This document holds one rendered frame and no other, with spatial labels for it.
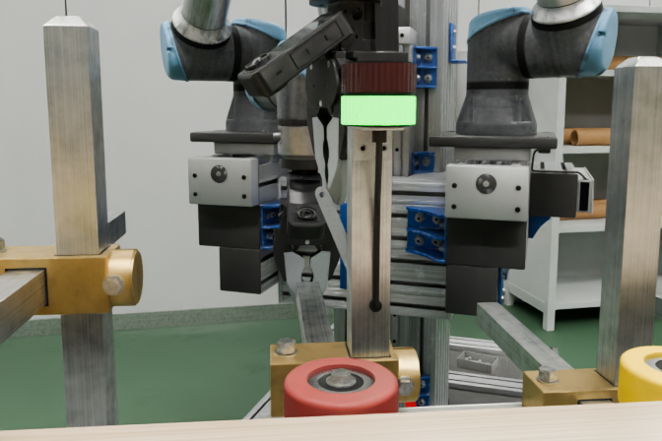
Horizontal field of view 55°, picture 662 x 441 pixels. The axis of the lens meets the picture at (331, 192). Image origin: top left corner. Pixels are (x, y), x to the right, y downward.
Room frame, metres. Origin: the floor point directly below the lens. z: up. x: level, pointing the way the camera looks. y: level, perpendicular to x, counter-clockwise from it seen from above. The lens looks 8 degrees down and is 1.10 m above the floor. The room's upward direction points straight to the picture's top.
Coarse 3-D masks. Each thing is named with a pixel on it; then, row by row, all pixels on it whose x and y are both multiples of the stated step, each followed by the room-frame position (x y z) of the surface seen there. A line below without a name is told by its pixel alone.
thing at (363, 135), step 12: (360, 132) 0.55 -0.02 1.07; (372, 132) 0.51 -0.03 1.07; (384, 132) 0.51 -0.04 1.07; (360, 144) 0.55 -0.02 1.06; (372, 144) 0.55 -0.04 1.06; (384, 144) 0.55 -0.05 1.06; (360, 156) 0.55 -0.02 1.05; (372, 156) 0.55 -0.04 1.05; (384, 156) 0.55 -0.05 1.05; (372, 300) 0.55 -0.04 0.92
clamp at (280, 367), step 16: (272, 352) 0.56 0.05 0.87; (304, 352) 0.56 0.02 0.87; (320, 352) 0.56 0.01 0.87; (336, 352) 0.56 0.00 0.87; (400, 352) 0.56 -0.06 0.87; (416, 352) 0.57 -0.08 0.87; (272, 368) 0.54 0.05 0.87; (288, 368) 0.54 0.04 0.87; (400, 368) 0.55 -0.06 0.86; (416, 368) 0.55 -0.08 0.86; (272, 384) 0.54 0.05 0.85; (400, 384) 0.54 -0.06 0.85; (416, 384) 0.55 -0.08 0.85; (272, 400) 0.54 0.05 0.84; (400, 400) 0.55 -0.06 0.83; (416, 400) 0.55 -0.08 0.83
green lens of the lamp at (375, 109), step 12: (348, 96) 0.50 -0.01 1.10; (360, 96) 0.50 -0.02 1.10; (372, 96) 0.49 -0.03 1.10; (384, 96) 0.49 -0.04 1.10; (396, 96) 0.49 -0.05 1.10; (408, 96) 0.50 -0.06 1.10; (348, 108) 0.50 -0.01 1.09; (360, 108) 0.50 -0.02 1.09; (372, 108) 0.49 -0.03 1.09; (384, 108) 0.49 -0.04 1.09; (396, 108) 0.49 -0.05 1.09; (408, 108) 0.50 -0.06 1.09; (348, 120) 0.50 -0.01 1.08; (360, 120) 0.50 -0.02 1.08; (372, 120) 0.49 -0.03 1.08; (384, 120) 0.49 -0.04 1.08; (396, 120) 0.49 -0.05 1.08; (408, 120) 0.50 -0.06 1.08
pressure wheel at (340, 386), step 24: (336, 360) 0.46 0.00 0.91; (360, 360) 0.46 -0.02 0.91; (288, 384) 0.42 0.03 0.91; (312, 384) 0.42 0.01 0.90; (336, 384) 0.42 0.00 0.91; (360, 384) 0.42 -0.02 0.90; (384, 384) 0.42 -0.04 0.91; (288, 408) 0.41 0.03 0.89; (312, 408) 0.39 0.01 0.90; (336, 408) 0.39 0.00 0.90; (360, 408) 0.39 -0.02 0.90; (384, 408) 0.40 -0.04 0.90
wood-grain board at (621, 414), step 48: (0, 432) 0.36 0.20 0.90; (48, 432) 0.36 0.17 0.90; (96, 432) 0.36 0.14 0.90; (144, 432) 0.36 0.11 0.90; (192, 432) 0.36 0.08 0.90; (240, 432) 0.36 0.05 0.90; (288, 432) 0.36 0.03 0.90; (336, 432) 0.36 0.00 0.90; (384, 432) 0.36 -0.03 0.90; (432, 432) 0.36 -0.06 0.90; (480, 432) 0.36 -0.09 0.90; (528, 432) 0.36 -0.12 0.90; (576, 432) 0.36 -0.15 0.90; (624, 432) 0.36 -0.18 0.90
